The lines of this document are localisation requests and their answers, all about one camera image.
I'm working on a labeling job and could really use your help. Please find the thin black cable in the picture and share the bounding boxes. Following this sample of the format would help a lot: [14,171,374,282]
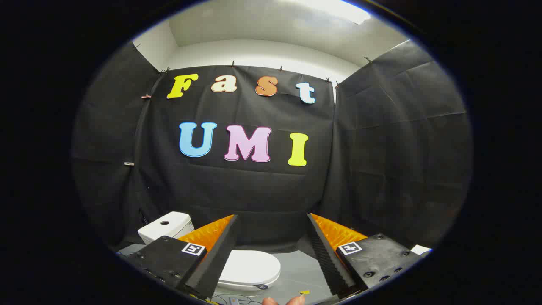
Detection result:
[210,292,263,305]

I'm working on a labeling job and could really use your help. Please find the white ceramic toilet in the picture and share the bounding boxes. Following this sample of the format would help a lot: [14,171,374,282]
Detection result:
[138,211,276,296]

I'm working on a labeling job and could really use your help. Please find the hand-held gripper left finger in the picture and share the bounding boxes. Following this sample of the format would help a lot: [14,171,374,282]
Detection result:
[127,214,240,300]

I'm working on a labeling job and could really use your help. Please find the white toilet lid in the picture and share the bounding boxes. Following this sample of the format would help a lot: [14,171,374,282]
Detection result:
[218,250,282,292]

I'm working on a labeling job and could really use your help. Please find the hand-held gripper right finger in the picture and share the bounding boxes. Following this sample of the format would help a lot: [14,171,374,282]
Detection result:
[306,213,424,299]

